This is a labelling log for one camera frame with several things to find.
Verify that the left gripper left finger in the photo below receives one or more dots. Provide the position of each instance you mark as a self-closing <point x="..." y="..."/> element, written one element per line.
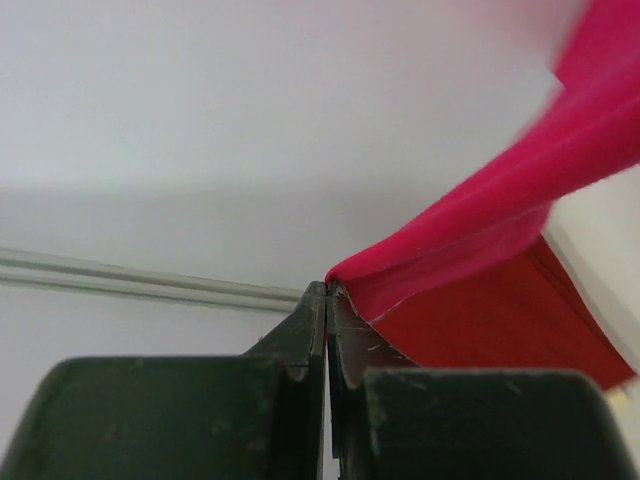
<point x="257" y="415"/>

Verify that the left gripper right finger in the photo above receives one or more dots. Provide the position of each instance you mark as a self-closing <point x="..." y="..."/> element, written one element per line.
<point x="392" y="419"/>

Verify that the bright pink-red t shirt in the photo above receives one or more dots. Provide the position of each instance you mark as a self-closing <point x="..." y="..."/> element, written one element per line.
<point x="589" y="132"/>

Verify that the folded dark red t shirt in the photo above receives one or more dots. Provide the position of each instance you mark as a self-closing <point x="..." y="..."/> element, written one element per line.
<point x="521" y="313"/>

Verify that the left aluminium corner post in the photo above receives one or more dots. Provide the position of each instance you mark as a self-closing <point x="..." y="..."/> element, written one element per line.
<point x="39" y="270"/>

